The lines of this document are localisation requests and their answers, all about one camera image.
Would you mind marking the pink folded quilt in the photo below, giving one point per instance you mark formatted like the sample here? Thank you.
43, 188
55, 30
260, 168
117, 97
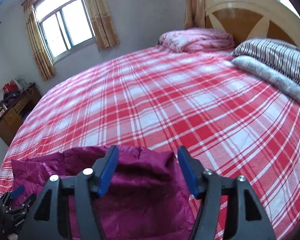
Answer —
197, 40

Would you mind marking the striped pillow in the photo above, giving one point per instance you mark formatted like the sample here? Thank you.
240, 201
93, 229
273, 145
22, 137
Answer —
279, 55

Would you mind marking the red plaid bed sheet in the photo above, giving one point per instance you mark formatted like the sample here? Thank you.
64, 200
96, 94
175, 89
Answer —
233, 122

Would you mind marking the magenta puffer jacket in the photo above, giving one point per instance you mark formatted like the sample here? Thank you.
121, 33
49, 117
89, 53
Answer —
147, 198

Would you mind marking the wooden bed headboard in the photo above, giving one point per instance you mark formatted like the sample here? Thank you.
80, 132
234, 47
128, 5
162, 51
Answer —
247, 19

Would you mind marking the left yellow curtain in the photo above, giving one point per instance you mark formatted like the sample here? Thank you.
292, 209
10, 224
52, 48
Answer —
40, 54

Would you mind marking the side yellow curtain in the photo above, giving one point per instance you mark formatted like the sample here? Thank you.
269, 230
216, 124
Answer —
194, 14

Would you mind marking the brown wooden desk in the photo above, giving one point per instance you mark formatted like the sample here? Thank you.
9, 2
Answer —
17, 112

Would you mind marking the right yellow curtain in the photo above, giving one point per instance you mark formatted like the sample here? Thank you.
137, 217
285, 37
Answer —
105, 33

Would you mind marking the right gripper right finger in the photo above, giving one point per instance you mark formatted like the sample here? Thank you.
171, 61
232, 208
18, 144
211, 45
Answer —
245, 218

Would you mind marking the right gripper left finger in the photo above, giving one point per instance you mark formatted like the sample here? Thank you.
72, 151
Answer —
48, 218

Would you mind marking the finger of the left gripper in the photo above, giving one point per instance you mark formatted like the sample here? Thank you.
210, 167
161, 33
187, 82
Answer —
7, 198
27, 202

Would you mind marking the far window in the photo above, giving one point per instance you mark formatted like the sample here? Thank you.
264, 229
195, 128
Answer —
64, 27

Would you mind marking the clutter pile on desk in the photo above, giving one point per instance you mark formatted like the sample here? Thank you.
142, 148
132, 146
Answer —
13, 92

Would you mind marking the grey floral pillow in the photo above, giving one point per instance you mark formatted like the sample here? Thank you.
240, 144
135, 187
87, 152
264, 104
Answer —
266, 73

